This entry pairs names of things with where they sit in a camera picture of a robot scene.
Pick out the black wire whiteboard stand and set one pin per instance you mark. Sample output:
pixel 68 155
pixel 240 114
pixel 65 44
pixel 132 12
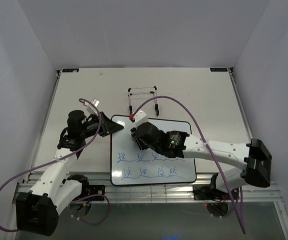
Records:
pixel 140 93

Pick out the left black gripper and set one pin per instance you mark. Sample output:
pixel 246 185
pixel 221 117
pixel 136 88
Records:
pixel 108 126

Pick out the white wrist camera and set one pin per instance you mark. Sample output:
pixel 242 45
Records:
pixel 138 118
pixel 91 106

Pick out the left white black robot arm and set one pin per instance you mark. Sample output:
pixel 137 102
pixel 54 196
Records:
pixel 38 210

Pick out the aluminium rail frame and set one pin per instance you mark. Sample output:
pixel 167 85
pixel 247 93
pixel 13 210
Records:
pixel 174 193

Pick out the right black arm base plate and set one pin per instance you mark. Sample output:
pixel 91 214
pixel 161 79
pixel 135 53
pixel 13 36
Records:
pixel 204 193

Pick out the blue corner label right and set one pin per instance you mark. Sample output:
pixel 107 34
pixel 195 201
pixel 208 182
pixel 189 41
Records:
pixel 218 69

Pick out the blue corner label left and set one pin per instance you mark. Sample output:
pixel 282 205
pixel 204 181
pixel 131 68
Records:
pixel 69 70

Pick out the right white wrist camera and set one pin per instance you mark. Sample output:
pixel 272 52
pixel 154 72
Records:
pixel 138 118

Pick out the white whiteboard black frame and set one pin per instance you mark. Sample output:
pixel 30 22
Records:
pixel 132 166

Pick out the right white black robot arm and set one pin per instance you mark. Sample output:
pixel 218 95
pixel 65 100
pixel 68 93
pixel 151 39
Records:
pixel 251 162

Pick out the blue corner label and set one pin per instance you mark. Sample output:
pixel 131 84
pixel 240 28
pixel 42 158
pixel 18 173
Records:
pixel 218 69
pixel 69 70

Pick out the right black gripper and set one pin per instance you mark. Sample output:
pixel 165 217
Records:
pixel 141 146

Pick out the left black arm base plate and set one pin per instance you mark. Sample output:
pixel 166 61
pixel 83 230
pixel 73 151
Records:
pixel 95 191

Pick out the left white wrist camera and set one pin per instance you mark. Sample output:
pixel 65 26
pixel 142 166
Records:
pixel 91 106

